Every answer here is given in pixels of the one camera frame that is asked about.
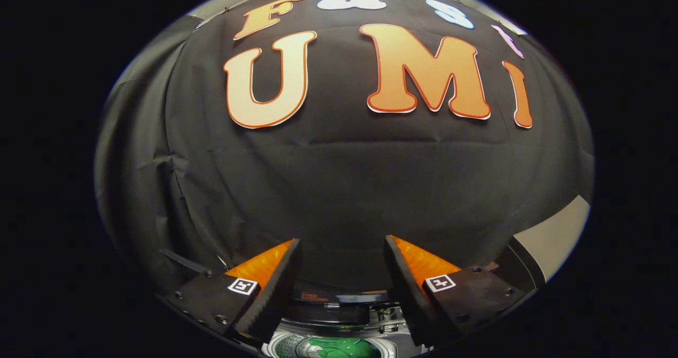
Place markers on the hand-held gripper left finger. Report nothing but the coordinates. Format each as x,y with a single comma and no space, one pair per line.
275,300

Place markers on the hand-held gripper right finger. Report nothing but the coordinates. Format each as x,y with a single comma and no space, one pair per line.
410,294

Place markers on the white washing machine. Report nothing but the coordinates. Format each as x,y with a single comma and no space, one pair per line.
283,346

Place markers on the green polo shirt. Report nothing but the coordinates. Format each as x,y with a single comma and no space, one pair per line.
339,349

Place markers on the black backdrop cloth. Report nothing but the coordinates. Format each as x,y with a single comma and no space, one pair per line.
339,188

